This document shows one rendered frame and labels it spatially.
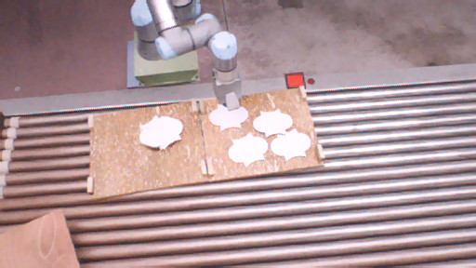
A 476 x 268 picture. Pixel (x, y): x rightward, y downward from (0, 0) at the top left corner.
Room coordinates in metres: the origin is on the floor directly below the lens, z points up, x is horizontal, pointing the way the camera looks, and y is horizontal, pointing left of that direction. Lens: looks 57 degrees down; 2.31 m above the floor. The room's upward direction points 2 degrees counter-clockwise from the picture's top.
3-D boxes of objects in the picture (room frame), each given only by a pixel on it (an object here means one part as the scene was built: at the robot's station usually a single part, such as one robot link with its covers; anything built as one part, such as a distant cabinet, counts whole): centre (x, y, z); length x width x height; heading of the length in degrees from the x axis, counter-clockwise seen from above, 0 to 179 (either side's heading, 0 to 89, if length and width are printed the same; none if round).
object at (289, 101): (0.90, -0.08, 0.93); 0.41 x 0.35 x 0.02; 97
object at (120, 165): (0.85, 0.33, 0.93); 0.41 x 0.35 x 0.02; 98
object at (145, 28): (1.33, 0.32, 1.11); 0.13 x 0.12 x 0.14; 113
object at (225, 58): (0.97, 0.03, 1.29); 0.09 x 0.08 x 0.11; 23
